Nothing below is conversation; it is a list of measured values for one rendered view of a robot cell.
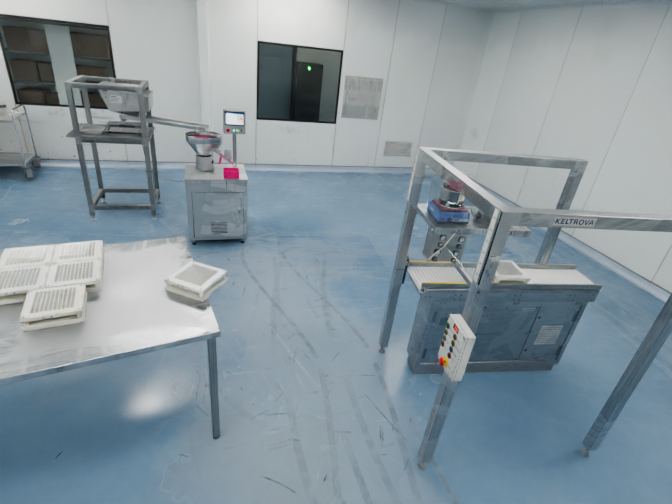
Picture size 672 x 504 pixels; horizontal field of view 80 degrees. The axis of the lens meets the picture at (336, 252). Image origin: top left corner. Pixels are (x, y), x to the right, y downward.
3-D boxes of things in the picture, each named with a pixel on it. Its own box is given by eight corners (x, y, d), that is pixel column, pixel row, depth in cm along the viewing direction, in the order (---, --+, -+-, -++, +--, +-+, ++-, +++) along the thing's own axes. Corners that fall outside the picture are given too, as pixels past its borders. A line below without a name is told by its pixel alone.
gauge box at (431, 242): (427, 261, 242) (434, 232, 233) (421, 253, 251) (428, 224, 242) (461, 262, 246) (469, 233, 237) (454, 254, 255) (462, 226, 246)
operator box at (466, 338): (450, 382, 183) (465, 337, 171) (437, 356, 198) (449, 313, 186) (462, 381, 184) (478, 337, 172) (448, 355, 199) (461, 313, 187)
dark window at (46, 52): (15, 104, 562) (-8, 12, 510) (16, 103, 563) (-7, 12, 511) (120, 110, 601) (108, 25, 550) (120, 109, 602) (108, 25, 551)
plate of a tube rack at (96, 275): (45, 290, 203) (44, 287, 202) (51, 266, 223) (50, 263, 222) (100, 283, 214) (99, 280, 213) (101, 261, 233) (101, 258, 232)
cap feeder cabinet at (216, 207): (188, 246, 435) (183, 179, 400) (190, 224, 482) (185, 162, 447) (247, 244, 454) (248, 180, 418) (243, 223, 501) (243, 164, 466)
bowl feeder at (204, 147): (187, 174, 414) (184, 137, 396) (188, 164, 444) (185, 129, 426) (235, 175, 428) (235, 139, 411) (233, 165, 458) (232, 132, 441)
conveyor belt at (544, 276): (418, 293, 259) (420, 286, 256) (406, 272, 281) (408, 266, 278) (599, 294, 283) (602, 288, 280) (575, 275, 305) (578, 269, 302)
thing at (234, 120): (224, 168, 443) (223, 110, 414) (224, 166, 452) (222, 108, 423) (245, 169, 450) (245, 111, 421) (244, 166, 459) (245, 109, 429)
